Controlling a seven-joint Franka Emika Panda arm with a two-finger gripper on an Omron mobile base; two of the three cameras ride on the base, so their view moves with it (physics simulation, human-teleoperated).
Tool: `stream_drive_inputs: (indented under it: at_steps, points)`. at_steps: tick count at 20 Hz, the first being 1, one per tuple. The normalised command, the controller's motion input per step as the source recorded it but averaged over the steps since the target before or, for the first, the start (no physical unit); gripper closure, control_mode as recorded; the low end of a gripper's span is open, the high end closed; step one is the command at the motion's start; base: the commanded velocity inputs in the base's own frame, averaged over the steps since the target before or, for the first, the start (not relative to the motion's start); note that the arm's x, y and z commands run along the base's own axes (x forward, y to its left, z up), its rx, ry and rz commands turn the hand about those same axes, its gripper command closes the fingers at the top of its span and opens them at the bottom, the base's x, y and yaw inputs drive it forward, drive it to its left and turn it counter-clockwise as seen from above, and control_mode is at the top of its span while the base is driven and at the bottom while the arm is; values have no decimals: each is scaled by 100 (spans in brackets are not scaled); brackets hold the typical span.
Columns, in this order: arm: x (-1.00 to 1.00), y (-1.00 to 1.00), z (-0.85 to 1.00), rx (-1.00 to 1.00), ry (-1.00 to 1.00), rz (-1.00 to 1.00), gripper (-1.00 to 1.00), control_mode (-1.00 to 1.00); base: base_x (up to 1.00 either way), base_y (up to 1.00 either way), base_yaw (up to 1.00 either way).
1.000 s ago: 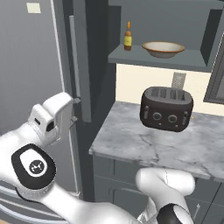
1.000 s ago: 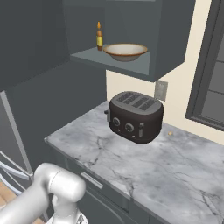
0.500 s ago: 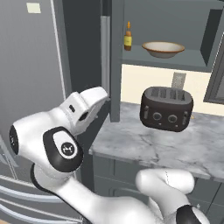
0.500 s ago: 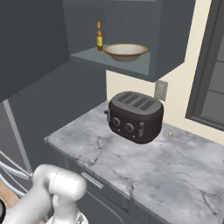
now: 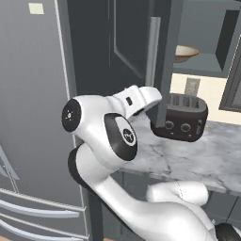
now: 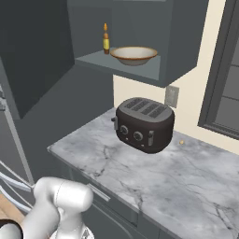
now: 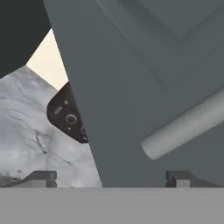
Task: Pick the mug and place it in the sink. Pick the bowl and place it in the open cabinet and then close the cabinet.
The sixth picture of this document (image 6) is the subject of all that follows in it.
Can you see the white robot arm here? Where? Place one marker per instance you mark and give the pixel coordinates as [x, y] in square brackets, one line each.
[59, 203]

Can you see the beige bowl with brown rim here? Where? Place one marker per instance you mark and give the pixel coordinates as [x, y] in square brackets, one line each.
[133, 55]

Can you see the grey base cabinet door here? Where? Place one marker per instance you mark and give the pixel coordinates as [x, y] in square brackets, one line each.
[109, 225]

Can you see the black four-slot toaster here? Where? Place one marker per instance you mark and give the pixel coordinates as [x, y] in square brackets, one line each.
[143, 125]

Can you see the small yellow crumb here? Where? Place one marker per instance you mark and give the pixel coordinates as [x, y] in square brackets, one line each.
[181, 142]

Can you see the yellow and brown bottle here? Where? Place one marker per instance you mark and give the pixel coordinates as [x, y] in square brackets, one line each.
[106, 41]

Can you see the grey drawer front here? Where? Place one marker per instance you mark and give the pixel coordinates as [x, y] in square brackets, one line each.
[107, 199]

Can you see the grey fridge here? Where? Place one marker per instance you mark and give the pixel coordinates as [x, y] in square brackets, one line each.
[14, 161]

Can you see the grey wall outlet plate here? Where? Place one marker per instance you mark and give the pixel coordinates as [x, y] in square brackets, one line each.
[171, 96]

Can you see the grey wall cabinet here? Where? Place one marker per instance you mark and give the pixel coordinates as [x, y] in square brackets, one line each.
[174, 37]

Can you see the grey window frame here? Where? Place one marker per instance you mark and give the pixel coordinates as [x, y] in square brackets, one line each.
[217, 71]

